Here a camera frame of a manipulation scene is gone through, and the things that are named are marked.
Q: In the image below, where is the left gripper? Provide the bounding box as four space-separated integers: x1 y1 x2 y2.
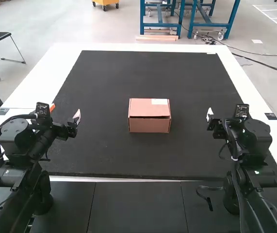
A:
49 103 82 141

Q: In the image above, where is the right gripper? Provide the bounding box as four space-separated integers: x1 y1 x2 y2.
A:
205 107 231 140

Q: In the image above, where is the cardboard box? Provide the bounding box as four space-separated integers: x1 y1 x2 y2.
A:
128 98 172 133

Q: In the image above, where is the black mat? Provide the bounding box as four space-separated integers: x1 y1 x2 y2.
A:
39 50 277 183

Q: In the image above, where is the wooden plank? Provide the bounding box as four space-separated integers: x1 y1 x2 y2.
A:
135 34 179 42

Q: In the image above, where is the dark base panel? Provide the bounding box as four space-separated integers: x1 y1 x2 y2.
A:
87 181 189 233
180 181 277 233

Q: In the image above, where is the yellow cart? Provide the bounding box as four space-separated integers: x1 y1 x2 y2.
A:
91 0 121 12

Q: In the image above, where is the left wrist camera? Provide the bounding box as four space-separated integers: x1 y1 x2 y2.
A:
35 101 49 119

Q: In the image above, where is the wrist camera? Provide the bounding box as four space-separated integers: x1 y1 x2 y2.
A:
35 101 49 119
234 103 250 119

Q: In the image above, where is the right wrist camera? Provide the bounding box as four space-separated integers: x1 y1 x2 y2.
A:
234 103 250 119

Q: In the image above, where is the black floor cable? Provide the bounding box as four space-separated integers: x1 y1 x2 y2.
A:
223 45 277 57
215 40 277 74

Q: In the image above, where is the blue metal frame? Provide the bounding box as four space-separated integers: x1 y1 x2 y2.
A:
139 0 186 39
187 0 241 40

